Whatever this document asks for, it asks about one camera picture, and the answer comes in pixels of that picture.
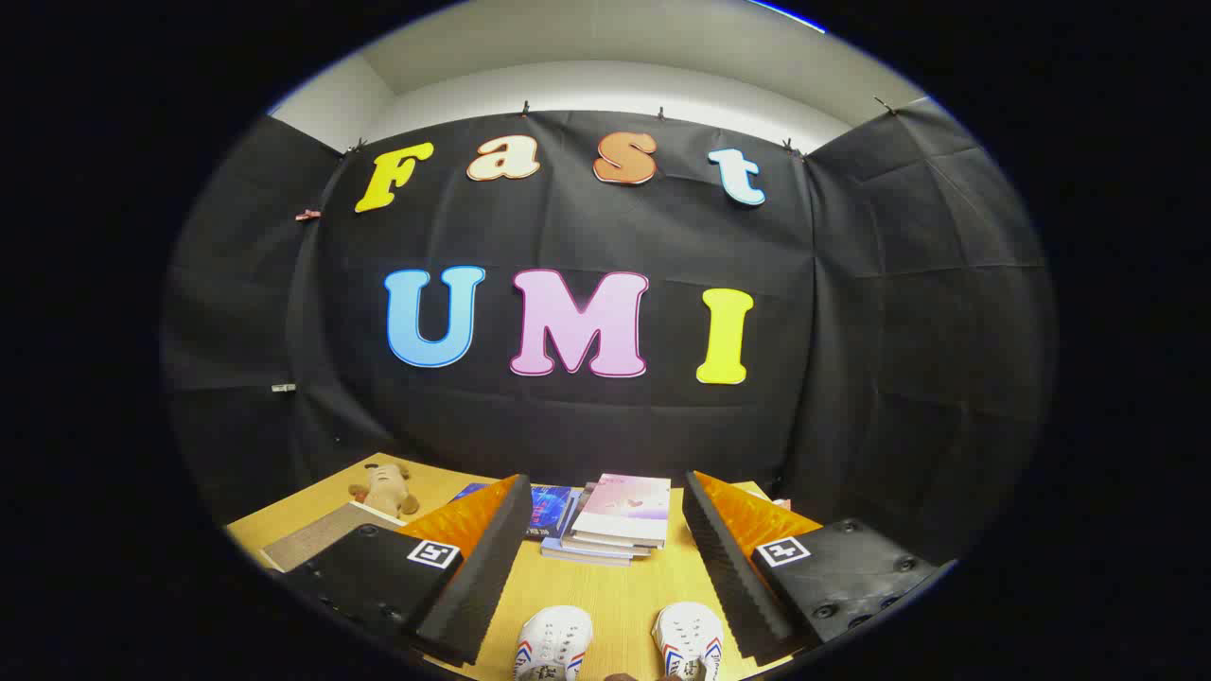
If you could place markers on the pale books under pink book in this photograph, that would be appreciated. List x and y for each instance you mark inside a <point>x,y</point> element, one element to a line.
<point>587,553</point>

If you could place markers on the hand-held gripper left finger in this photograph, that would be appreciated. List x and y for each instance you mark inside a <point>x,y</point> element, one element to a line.
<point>473,586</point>

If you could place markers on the white canvas shoe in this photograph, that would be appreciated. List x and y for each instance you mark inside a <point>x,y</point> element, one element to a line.
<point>689,638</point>
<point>556,641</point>

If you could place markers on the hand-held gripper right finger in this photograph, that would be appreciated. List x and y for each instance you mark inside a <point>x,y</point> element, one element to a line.
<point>733,577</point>

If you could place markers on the tan plush dog toy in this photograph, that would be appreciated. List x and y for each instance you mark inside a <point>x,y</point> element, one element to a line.
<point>386,487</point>

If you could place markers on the dark blue book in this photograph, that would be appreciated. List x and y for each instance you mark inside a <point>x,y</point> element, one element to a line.
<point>552,508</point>

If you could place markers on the beige fabric storage box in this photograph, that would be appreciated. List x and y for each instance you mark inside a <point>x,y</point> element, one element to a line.
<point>317,541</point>

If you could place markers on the black backdrop cloth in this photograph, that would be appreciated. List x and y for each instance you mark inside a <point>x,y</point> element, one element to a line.
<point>851,331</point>

